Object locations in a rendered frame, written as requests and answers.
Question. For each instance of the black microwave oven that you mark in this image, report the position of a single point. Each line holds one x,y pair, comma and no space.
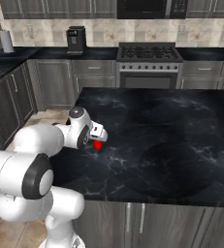
149,8

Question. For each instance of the grey base cupboard run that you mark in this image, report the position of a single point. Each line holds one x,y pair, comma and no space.
207,75
71,80
6,103

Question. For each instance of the grey island cupboard door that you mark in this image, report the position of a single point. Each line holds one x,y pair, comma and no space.
105,226
171,227

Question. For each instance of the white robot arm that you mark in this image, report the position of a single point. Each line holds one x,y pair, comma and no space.
26,168

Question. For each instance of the white wall socket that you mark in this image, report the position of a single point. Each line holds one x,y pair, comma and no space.
181,29
30,29

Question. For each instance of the black coffee machine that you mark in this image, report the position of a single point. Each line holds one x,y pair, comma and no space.
75,39

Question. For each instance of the red can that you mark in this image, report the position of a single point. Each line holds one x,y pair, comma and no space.
98,145

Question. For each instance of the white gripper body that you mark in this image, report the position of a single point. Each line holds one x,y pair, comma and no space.
101,134

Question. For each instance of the steel stove with oven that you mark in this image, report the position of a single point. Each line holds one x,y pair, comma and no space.
149,64

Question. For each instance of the grey wall cupboard run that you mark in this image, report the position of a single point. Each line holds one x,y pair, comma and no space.
210,7
58,8

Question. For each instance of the white paper towel roll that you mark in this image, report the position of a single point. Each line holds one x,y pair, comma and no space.
6,41

